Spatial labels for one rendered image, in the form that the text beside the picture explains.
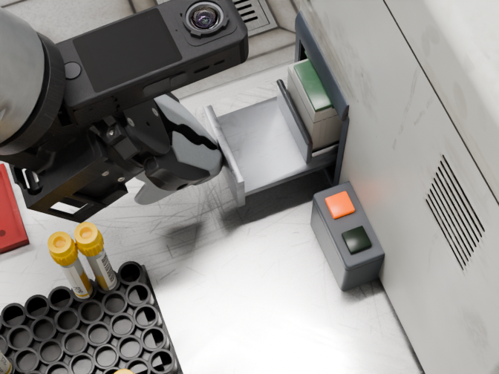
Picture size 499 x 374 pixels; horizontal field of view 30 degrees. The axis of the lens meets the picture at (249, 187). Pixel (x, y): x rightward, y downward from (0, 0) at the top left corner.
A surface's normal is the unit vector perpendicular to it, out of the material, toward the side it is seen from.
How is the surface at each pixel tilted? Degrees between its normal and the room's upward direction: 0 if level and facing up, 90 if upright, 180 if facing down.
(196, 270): 0
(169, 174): 79
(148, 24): 1
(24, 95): 71
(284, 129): 0
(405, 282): 90
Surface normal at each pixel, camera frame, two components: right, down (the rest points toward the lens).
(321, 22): -0.93, 0.33
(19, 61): 0.87, 0.00
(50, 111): 0.76, 0.38
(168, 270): -0.01, -0.44
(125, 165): 0.23, 0.75
